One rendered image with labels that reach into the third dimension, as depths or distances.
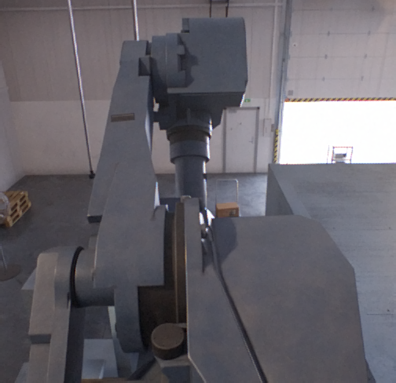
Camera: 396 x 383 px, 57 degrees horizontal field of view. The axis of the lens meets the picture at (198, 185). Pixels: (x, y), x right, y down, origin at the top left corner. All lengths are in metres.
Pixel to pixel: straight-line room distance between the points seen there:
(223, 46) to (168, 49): 0.21
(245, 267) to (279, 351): 0.17
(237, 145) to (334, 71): 3.57
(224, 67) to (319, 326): 0.99
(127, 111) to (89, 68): 10.63
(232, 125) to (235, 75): 10.18
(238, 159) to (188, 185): 10.49
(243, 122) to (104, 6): 5.14
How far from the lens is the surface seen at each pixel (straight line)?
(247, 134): 11.67
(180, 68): 1.35
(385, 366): 1.61
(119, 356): 5.24
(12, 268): 8.24
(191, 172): 1.42
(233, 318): 0.64
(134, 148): 0.99
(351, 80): 12.06
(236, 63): 1.40
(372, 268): 2.08
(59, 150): 12.62
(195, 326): 0.63
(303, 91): 11.66
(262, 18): 11.34
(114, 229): 0.74
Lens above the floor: 4.32
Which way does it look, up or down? 23 degrees down
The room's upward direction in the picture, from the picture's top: 1 degrees counter-clockwise
